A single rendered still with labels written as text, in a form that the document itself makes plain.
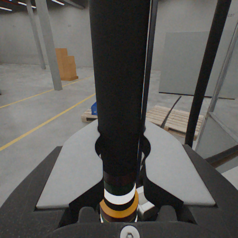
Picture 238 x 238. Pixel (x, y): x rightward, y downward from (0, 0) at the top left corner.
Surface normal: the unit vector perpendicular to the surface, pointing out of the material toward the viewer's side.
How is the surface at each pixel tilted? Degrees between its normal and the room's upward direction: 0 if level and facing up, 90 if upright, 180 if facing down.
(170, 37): 90
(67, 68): 90
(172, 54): 90
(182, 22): 90
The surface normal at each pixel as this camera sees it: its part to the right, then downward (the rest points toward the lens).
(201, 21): -0.32, 0.43
